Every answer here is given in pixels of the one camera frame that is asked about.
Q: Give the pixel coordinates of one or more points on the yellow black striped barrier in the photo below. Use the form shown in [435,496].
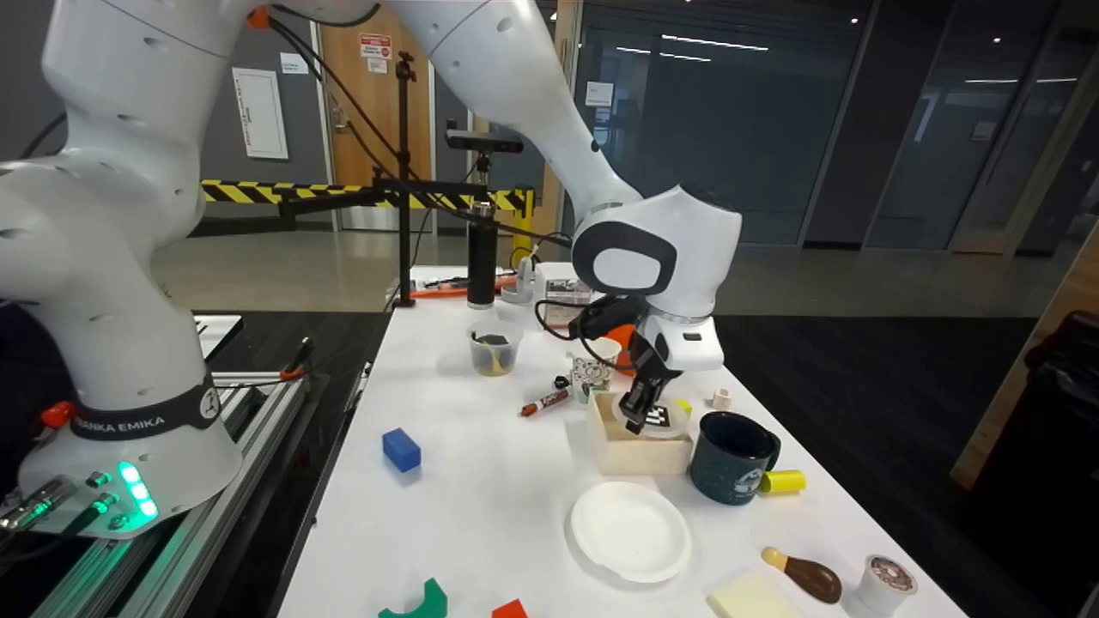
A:
[253,193]

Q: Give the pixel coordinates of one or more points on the red cube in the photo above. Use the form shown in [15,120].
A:
[509,609]

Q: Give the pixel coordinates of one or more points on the black camera on stand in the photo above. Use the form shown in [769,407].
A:
[484,142]

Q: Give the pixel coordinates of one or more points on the clear glass with tools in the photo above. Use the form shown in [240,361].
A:
[524,279]

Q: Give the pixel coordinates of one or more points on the white paper plate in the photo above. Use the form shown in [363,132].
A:
[630,534]

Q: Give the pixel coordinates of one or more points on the black red screwdriver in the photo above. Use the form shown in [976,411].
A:
[298,359]

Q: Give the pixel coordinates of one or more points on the small multicolour die cube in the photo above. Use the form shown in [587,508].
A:
[718,401]

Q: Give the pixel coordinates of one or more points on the white paper sheet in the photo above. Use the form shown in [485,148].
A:
[216,336]

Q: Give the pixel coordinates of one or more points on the yellow sticky note pad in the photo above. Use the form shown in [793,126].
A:
[749,598]

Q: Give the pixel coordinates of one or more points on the green arch block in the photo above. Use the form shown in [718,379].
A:
[418,605]

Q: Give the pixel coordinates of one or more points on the red white marker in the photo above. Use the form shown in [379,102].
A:
[546,401]

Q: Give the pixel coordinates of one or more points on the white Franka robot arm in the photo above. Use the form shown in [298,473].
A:
[115,229]

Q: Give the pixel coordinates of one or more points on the black camera stand pole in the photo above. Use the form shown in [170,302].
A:
[405,209]

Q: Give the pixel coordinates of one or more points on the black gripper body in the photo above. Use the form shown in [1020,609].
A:
[645,348]

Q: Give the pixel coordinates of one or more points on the open wooden box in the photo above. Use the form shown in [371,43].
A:
[637,455]

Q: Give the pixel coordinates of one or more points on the blue rectangular block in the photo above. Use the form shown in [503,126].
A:
[401,453]

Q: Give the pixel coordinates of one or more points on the black bottle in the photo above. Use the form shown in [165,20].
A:
[484,260]

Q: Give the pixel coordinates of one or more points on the white wall sign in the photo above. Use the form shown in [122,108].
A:
[264,112]

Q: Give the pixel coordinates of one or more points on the patterned paper cup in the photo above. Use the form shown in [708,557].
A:
[588,379]

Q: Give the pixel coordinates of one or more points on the wooden door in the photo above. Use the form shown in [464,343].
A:
[363,116]

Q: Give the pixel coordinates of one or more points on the yellow cylinder block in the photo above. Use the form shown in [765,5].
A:
[783,482]

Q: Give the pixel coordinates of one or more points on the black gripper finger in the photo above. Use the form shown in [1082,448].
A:
[633,407]
[669,379]

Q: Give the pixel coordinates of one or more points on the dark blue mug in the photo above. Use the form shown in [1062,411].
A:
[727,461]

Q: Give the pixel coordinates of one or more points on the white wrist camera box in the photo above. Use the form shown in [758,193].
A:
[701,346]

